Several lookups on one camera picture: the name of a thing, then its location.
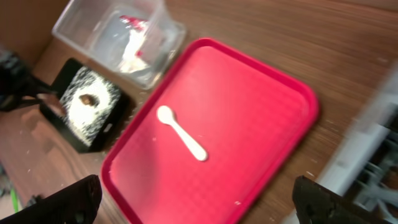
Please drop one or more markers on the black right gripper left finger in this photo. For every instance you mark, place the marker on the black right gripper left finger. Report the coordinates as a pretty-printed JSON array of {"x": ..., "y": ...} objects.
[{"x": 77, "y": 203}]

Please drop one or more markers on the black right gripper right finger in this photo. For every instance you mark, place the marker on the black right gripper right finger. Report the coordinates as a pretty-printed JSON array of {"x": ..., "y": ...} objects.
[{"x": 315, "y": 204}]

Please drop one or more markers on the brown food scrap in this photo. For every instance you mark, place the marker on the brown food scrap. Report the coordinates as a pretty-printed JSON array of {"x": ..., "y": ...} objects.
[{"x": 89, "y": 100}]

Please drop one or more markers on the white rice pile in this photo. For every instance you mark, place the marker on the white rice pile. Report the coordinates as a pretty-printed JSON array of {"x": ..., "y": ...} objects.
[{"x": 85, "y": 122}]

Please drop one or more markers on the white plastic spoon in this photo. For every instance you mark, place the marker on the white plastic spoon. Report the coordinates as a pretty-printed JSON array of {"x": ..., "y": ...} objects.
[{"x": 166, "y": 116}]

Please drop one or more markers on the white napkin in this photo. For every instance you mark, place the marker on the white napkin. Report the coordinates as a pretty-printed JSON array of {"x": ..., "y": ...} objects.
[{"x": 131, "y": 59}]

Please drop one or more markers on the grey plastic dishwasher rack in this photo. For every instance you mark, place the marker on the grey plastic dishwasher rack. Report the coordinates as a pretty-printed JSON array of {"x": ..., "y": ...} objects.
[{"x": 368, "y": 154}]

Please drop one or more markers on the black waste tray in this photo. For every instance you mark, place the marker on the black waste tray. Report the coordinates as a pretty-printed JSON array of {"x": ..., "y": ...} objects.
[{"x": 60, "y": 84}]

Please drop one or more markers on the clear plastic waste bin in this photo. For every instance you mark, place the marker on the clear plastic waste bin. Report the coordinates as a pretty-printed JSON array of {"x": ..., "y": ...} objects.
[{"x": 93, "y": 28}]

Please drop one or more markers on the red plastic tray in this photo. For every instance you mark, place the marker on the red plastic tray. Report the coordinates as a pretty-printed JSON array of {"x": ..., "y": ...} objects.
[{"x": 247, "y": 116}]

